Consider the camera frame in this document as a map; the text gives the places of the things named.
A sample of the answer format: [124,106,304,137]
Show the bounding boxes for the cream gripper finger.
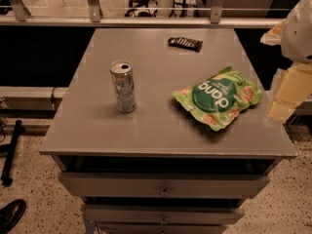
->
[266,62,312,124]

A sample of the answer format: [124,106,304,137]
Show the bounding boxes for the black rxbar chocolate bar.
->
[168,37,203,53]

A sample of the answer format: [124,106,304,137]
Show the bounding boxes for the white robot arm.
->
[260,0,312,126]

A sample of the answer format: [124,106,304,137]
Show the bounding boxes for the silver redbull can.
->
[110,59,136,113]

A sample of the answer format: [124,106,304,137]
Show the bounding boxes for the green dang chips bag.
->
[172,66,262,132]

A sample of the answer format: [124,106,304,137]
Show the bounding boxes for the grey drawer cabinet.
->
[38,27,298,234]

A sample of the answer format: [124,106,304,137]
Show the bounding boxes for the top grey drawer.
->
[59,173,270,199]

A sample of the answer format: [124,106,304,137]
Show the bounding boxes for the grey drawer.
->
[83,205,245,225]
[98,222,227,234]
[59,173,270,199]

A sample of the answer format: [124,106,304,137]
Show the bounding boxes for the black office chair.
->
[125,0,157,18]

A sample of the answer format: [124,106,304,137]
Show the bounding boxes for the middle grey drawer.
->
[83,205,245,225]

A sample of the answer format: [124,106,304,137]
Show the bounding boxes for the bottom grey drawer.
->
[98,222,227,234]

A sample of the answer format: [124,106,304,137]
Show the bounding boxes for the black metal stand leg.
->
[0,120,24,186]

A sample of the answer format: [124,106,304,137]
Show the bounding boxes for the black leather shoe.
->
[0,199,26,234]

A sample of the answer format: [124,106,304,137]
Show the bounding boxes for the metal glass railing frame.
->
[0,0,291,28]

